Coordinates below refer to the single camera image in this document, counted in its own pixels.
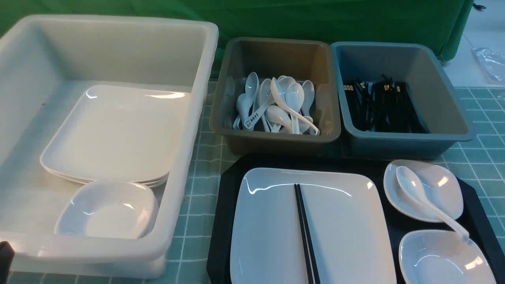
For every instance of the white bowl in tub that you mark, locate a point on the white bowl in tub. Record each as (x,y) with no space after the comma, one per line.
(109,209)

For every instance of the clear plastic bag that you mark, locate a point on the clear plastic bag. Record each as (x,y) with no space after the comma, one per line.
(491,64)

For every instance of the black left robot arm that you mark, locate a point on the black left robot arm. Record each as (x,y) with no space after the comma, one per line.
(7,255)

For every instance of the black plastic serving tray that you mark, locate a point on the black plastic serving tray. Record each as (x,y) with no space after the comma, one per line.
(473,216)

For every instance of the white spoon with printed handle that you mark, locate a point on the white spoon with printed handle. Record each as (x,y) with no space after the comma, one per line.
(262,100)

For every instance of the grey blue plastic bin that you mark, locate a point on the grey blue plastic bin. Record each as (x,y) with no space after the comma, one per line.
(433,95)

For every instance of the white soup spoon in bin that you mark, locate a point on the white soup spoon in bin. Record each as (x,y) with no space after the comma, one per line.
(289,96)

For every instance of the large white square plate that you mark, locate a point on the large white square plate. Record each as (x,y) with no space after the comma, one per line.
(346,222)

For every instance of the green backdrop cloth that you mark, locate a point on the green backdrop cloth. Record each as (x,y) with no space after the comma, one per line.
(436,24)

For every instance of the olive brown plastic bin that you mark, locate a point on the olive brown plastic bin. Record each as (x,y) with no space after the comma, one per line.
(272,57)

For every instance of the pile of black chopsticks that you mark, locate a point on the pile of black chopsticks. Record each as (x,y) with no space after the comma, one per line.
(384,106)

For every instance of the white bowl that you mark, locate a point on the white bowl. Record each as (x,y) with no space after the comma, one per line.
(441,186)
(109,209)
(441,257)

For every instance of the stacked white square plates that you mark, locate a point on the stacked white square plates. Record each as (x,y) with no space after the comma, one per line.
(119,133)

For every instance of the green checkered table mat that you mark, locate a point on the green checkered table mat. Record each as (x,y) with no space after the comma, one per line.
(32,198)

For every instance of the black chopstick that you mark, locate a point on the black chopstick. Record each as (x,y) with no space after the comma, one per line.
(312,256)
(300,209)

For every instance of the white soup spoon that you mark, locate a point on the white soup spoon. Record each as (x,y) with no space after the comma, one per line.
(289,96)
(413,188)

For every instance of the large white plastic tub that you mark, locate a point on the large white plastic tub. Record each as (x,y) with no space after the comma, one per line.
(47,55)

